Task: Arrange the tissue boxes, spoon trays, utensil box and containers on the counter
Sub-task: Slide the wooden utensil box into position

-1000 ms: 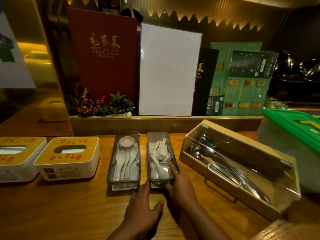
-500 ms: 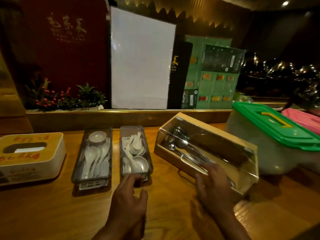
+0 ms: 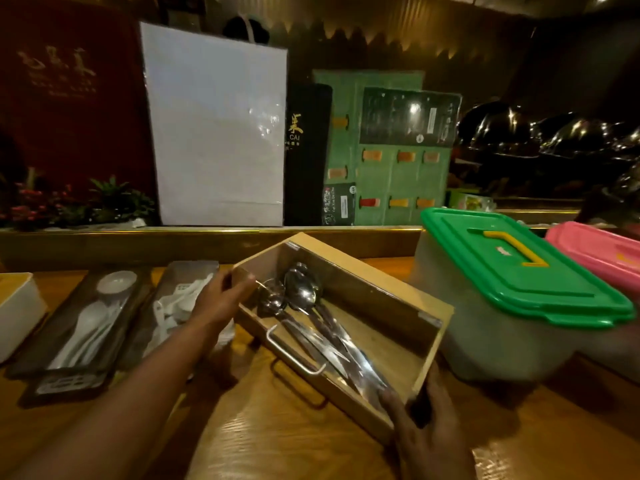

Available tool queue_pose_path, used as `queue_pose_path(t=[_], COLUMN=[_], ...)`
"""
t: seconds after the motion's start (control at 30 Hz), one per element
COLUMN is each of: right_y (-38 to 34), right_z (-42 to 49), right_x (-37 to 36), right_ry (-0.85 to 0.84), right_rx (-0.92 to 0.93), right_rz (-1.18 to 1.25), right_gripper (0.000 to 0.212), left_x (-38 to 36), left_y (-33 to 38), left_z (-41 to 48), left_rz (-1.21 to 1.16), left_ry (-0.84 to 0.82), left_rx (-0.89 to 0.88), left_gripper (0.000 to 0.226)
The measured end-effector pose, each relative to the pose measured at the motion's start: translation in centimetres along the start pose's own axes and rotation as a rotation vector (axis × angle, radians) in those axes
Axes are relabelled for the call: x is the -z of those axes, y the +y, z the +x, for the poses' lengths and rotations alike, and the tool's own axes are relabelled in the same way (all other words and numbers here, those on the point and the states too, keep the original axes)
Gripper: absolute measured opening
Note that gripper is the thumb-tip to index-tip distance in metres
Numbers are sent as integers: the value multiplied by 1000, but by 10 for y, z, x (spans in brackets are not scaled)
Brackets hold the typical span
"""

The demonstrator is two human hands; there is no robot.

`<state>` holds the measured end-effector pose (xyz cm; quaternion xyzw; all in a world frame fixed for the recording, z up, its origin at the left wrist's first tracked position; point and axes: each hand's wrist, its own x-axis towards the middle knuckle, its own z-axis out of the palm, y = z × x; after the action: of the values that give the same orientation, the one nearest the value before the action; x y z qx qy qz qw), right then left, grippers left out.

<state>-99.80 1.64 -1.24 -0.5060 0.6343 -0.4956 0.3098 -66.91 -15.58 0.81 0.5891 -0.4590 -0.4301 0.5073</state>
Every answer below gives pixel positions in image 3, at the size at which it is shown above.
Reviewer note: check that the white plastic soup spoon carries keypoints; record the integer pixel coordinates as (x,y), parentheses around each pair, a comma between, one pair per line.
(117,282)

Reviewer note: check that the wooden cutlery box clear lid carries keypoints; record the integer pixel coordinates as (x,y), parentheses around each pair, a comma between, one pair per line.
(375,287)

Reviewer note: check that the person's left forearm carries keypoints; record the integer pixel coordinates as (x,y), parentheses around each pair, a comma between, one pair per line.
(125,394)

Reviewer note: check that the clear container green lid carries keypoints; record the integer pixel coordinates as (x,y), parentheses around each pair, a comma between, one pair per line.
(520,279)

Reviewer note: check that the person's right hand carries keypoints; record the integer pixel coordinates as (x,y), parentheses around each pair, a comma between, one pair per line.
(435,444)

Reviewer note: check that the metal spoon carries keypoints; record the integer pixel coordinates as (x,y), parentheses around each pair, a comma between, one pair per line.
(272,299)
(312,279)
(302,294)

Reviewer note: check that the glossy black card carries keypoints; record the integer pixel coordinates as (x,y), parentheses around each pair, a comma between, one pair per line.
(405,117)

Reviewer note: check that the person's left thumb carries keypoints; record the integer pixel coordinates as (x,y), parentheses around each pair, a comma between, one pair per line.
(245,287)

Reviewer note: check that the small black label card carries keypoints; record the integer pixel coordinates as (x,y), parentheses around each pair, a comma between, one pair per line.
(340,204)

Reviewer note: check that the white paper bag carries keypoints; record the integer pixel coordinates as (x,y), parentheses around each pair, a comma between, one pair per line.
(215,134)

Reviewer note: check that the person's left hand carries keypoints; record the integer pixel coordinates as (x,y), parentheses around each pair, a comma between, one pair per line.
(215,304)

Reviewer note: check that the person's right thumb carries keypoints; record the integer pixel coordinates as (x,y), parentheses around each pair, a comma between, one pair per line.
(396,407)

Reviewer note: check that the black menu folder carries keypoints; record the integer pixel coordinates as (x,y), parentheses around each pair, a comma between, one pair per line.
(305,169)

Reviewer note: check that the row of metal dome covers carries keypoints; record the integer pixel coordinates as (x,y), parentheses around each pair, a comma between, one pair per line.
(550,134)

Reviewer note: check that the small dark tray white insert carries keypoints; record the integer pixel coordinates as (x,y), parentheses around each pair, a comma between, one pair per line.
(70,383)

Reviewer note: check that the small green packet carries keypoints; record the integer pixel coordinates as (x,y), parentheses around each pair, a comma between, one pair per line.
(470,200)

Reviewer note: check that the clear container pink lid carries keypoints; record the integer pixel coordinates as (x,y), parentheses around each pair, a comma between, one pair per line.
(595,249)

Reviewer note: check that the dark tray of white forks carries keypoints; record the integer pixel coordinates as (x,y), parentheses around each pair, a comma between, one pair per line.
(170,299)

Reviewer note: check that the white rectangular box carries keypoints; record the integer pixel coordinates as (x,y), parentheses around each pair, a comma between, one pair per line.
(17,309)

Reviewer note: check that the green gift box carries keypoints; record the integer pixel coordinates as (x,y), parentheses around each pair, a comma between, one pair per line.
(390,179)

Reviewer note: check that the dark tray of white spoons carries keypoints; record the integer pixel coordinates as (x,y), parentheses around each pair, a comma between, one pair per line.
(60,314)

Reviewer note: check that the plant with red berries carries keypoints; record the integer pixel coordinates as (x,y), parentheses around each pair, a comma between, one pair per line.
(105,199)

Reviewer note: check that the dark red gift bag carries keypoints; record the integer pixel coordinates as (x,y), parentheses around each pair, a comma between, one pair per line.
(70,109)

